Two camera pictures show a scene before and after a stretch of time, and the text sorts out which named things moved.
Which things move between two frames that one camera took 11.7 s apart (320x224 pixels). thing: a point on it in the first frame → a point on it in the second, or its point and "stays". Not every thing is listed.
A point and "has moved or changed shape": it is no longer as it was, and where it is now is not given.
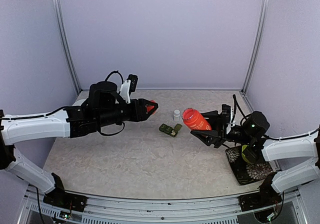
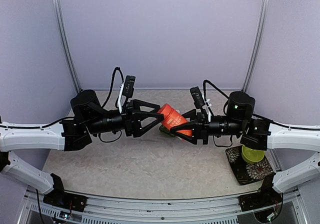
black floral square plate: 246,173 stays
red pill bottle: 195,120 has moved or changed shape
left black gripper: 139,114 → 132,121
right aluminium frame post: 259,38 stays
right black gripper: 219,136 → 201,128
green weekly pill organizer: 172,131 stays
